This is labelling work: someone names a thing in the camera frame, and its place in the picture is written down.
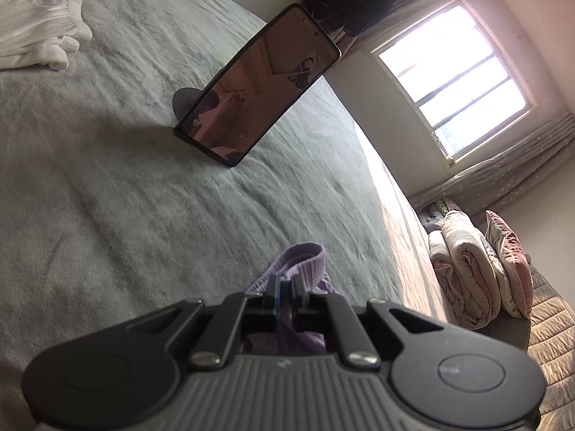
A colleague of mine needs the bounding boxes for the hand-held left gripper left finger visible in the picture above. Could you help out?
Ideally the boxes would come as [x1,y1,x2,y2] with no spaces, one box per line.
[114,274,285,369]

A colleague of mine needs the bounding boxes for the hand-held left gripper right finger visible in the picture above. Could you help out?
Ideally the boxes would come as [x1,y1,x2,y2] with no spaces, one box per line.
[290,274,454,367]

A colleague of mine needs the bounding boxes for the purple shirt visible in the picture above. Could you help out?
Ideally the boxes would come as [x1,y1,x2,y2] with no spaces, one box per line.
[245,242,335,355]

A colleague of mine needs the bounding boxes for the hanging pink clothes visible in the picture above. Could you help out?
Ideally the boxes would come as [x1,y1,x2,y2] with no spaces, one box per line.
[330,24,357,53]

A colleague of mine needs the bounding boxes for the folded beige pink quilt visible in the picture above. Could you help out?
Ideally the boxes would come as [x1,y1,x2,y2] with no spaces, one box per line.
[428,210,501,329]

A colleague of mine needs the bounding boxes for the dotted patterned cloth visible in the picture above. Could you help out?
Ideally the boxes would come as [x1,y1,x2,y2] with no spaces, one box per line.
[420,198,463,234]

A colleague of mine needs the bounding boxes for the white pillow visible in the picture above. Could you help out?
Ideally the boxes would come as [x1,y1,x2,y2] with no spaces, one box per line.
[478,233,513,317]

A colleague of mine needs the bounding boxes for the black smartphone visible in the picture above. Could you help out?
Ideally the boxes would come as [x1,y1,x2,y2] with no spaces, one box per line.
[174,4,342,168]

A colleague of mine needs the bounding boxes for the round black phone stand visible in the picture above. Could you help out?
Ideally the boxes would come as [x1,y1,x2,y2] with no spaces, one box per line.
[173,87,203,120]

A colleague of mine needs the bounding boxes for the pink pillow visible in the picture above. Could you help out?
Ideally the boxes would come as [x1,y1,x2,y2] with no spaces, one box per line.
[484,210,535,320]

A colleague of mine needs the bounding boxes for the beige curtain beside headboard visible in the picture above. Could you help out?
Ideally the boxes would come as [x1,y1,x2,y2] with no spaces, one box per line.
[411,112,575,217]

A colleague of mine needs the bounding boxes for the grey quilted headboard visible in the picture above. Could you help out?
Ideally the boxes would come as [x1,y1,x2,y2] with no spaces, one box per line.
[525,265,575,418]

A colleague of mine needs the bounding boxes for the window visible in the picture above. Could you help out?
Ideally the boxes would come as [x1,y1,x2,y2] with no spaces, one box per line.
[371,0,537,162]

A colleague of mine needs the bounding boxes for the hanging dark jacket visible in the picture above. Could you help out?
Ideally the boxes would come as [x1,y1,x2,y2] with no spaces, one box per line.
[305,0,404,39]

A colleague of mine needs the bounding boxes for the white ribbed garment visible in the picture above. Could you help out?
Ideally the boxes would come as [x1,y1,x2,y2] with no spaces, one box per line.
[0,0,93,71]

